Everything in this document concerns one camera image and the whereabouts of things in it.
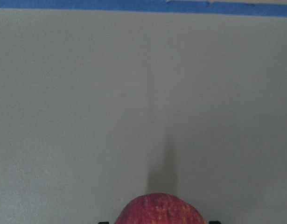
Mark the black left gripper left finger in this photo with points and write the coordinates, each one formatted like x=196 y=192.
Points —
x=103 y=222

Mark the lone red yellow apple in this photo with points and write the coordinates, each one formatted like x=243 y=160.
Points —
x=159 y=208

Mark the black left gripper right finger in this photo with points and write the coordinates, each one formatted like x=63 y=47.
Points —
x=214 y=222

